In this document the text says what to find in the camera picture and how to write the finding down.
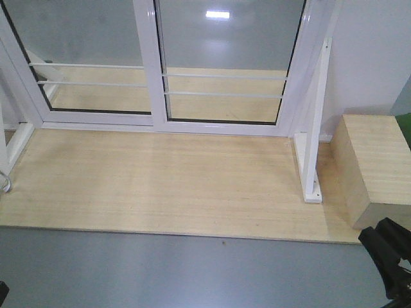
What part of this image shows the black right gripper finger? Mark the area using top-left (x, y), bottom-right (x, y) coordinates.
top-left (358, 218), bottom-right (410, 299)

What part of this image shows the light wooden box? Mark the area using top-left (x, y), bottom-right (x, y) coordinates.
top-left (331, 114), bottom-right (410, 229)

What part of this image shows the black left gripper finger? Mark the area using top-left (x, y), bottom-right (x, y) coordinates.
top-left (0, 281), bottom-right (9, 305)

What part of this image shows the white door frame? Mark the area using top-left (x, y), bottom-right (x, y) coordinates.
top-left (1, 1), bottom-right (337, 137)

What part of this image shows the white fixed glass door panel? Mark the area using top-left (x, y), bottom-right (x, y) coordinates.
top-left (1, 1), bottom-right (157, 126)

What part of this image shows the white front support brace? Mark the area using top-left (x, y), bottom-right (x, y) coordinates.
top-left (293, 37), bottom-right (332, 203)

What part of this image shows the white support brace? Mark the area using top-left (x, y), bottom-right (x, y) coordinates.
top-left (293, 37), bottom-right (332, 203)
top-left (1, 42), bottom-right (35, 194)

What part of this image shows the white sliding glass door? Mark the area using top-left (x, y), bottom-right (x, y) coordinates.
top-left (140, 1), bottom-right (333, 137)

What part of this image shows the light wooden platform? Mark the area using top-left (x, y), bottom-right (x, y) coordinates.
top-left (1, 128), bottom-right (358, 244)

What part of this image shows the white left support brace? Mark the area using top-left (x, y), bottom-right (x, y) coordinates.
top-left (1, 42), bottom-right (35, 194)

